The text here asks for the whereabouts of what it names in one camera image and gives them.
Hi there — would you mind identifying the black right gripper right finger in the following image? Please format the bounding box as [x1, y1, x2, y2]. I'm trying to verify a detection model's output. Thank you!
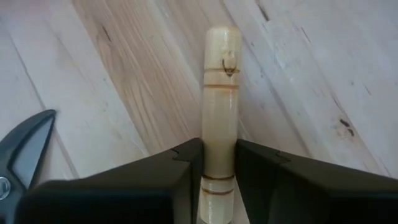
[235, 138, 398, 224]

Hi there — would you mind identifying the green-handled bypass pruner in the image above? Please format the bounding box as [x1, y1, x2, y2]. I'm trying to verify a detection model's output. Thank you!
[0, 108, 57, 224]

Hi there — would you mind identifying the wooden-handled garden tool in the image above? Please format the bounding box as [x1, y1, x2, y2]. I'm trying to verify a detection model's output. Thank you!
[198, 25, 243, 224]

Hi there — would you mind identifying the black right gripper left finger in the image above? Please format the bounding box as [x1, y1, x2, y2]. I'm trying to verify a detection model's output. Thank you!
[14, 138, 205, 224]

